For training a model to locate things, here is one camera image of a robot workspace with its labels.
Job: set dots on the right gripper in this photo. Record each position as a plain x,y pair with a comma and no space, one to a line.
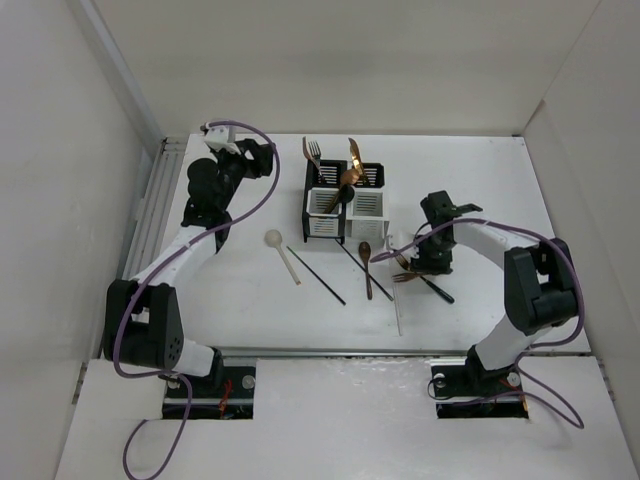
422,264

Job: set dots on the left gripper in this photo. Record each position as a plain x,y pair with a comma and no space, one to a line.
259,155

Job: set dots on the rose gold fork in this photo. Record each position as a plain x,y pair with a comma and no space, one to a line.
406,276

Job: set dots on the white chopstick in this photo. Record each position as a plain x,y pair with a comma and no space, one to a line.
398,308

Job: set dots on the brown wooden spoon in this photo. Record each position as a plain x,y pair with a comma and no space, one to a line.
364,250

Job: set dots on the copper knife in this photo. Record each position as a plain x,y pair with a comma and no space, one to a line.
354,148

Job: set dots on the black chopstick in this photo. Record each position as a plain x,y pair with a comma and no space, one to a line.
317,277
362,268

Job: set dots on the silver fork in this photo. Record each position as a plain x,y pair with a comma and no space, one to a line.
315,152

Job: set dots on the black round spoon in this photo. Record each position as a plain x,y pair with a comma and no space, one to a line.
345,194

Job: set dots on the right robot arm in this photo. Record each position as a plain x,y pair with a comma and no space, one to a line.
541,290

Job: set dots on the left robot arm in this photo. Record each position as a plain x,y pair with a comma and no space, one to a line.
143,324

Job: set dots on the black utensil rack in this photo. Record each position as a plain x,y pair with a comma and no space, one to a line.
317,196

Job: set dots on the white utensil rack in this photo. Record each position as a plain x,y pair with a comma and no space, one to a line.
367,214

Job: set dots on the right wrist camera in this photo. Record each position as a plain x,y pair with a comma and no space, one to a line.
392,244

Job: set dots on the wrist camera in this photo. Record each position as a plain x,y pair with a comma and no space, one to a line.
392,244
220,138

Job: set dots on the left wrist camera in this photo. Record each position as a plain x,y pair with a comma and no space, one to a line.
220,138

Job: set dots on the aluminium rail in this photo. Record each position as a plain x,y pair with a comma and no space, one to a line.
273,353

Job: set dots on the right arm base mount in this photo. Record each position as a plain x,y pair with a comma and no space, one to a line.
459,395

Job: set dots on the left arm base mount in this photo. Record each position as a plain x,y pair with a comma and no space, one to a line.
229,397

